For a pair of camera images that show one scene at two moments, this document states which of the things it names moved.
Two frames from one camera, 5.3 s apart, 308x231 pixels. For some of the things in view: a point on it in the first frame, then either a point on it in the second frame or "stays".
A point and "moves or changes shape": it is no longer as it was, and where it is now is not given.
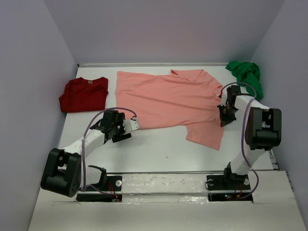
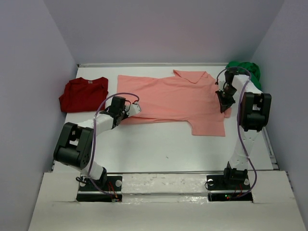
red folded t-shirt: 80,95 stays
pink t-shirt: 162,97 moves or changes shape
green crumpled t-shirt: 247,72 stays
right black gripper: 226,113 → 226,97
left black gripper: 118,131 → 121,115
